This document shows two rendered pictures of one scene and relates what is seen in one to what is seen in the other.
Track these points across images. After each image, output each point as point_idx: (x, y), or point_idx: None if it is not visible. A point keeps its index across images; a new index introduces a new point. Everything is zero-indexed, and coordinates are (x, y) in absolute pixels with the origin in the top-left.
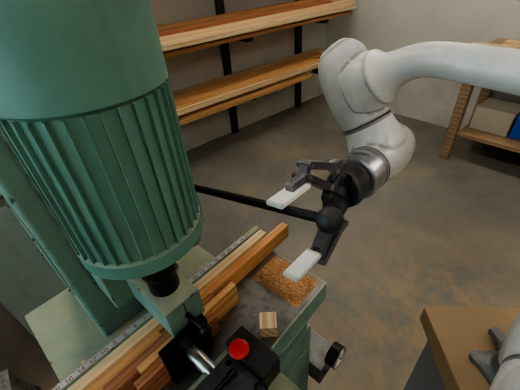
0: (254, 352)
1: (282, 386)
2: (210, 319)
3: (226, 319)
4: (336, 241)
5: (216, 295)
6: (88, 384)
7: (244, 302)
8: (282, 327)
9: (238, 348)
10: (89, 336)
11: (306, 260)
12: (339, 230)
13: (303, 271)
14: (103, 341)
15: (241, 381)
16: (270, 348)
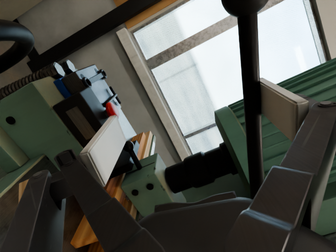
0: (97, 107)
1: (49, 94)
2: (109, 186)
3: (79, 213)
4: (16, 229)
5: None
6: (143, 155)
7: (63, 242)
8: (8, 197)
9: (115, 108)
10: None
11: (107, 147)
12: None
13: (111, 124)
14: None
15: (98, 97)
16: (29, 169)
